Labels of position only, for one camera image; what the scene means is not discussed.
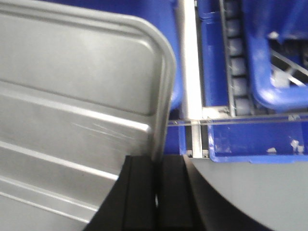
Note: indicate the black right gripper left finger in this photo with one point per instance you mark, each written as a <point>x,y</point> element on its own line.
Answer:
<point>130,205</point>

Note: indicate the blue bin lower right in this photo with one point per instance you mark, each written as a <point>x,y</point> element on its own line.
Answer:
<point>276,39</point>

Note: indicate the lower grey roller track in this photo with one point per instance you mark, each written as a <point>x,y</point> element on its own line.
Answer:
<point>235,58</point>

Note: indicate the steel front rack beam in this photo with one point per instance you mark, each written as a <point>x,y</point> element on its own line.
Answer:
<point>275,195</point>

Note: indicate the small silver tray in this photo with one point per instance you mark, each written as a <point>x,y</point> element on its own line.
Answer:
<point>83,84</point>

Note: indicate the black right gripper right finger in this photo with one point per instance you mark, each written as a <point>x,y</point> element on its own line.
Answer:
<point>188,202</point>

